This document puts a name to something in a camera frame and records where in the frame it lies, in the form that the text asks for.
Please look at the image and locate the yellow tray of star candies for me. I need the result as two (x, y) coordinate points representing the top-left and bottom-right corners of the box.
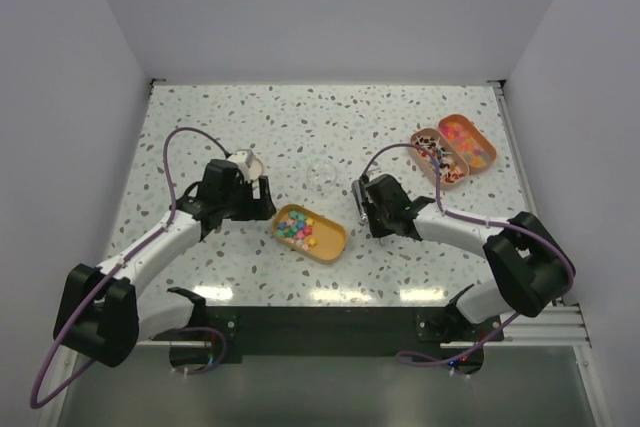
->
(272, 204), (348, 264)

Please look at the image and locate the metal scoop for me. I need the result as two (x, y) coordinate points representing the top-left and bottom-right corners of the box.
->
(351, 178), (369, 224)

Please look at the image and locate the clear glass jar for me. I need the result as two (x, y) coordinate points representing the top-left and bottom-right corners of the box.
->
(306, 159), (338, 197)

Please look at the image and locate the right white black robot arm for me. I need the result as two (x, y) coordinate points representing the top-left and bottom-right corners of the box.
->
(352, 174), (575, 340)

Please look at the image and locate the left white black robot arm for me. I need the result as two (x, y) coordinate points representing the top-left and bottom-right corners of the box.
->
(53, 150), (276, 367)

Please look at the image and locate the orange tray of gummy candies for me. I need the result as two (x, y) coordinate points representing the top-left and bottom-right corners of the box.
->
(438, 114), (497, 174)

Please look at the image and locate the round wooden jar lid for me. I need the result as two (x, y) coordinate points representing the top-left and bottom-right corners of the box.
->
(249, 157), (264, 182)

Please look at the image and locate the pink tray of lollipops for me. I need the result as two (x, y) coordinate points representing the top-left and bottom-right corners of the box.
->
(409, 128), (470, 190)

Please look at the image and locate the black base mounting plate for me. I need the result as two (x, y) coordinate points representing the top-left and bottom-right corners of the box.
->
(157, 305), (504, 374)

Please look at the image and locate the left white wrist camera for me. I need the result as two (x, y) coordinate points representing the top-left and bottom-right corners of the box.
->
(228, 149), (258, 182)

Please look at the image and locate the aluminium frame rail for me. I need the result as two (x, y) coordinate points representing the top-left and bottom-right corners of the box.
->
(39, 296), (594, 423)

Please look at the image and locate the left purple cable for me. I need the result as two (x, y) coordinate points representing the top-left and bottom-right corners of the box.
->
(29, 126), (236, 411)

